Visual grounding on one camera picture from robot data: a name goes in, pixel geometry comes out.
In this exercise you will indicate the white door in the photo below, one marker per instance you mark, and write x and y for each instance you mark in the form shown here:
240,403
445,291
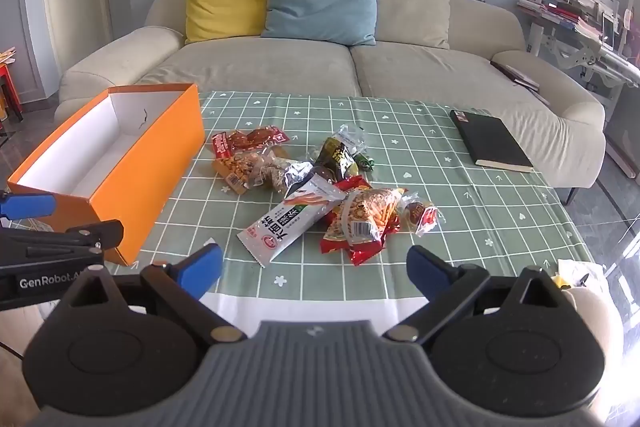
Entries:
70,7

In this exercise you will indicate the dark books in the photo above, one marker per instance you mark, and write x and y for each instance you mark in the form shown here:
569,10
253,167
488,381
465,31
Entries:
517,76

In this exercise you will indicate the black yellow snack packet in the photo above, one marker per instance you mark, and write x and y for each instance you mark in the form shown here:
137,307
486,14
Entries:
336,155

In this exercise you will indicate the beige round object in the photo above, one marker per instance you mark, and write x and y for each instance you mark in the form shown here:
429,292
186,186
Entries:
597,322

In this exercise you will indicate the black notebook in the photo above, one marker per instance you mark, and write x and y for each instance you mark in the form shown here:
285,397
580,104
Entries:
492,139

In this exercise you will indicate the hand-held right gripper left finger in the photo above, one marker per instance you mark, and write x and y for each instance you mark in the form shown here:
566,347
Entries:
202,271

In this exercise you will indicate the clear silver snack packet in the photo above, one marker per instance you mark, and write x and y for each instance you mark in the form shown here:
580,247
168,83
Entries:
282,174

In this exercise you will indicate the green candy packet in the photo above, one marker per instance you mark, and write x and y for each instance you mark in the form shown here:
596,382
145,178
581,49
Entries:
365,162

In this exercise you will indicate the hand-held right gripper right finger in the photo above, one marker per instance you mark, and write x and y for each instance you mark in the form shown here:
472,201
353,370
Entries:
427,273

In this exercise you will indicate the orange peanut snack packet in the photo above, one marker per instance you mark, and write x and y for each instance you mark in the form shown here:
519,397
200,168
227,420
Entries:
234,173

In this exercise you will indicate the small red egg packet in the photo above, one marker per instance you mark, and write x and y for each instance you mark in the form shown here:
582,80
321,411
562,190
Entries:
421,213

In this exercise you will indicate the red meat snack packet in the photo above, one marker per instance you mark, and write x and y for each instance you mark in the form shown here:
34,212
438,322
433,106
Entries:
245,139

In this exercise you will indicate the beige pillow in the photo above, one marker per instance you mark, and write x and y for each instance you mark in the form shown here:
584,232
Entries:
412,2

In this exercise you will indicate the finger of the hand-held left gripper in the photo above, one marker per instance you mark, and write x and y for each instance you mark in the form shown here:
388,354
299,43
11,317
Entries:
30,206
95,234

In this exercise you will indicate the red orange snack packet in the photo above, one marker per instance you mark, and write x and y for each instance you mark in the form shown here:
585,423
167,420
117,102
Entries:
365,213

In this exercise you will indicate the white crumpled paper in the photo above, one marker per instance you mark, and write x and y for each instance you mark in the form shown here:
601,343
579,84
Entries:
575,272

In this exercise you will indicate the beige sofa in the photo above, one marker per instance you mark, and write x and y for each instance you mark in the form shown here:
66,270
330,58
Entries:
260,67

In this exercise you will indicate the stack of books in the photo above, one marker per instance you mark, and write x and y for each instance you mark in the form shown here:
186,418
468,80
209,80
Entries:
565,17

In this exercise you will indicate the long white snack packet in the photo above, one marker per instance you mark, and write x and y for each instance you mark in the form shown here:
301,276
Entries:
285,227

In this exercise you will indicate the orange cardboard box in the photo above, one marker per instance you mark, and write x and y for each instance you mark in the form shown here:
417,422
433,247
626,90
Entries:
142,177

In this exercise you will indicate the clear plastic snack packet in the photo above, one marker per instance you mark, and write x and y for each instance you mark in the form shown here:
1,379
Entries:
351,134

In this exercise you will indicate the red stool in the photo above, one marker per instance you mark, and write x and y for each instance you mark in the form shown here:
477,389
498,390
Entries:
10,87

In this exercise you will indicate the white study desk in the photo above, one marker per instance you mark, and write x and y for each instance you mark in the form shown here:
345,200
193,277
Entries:
585,52

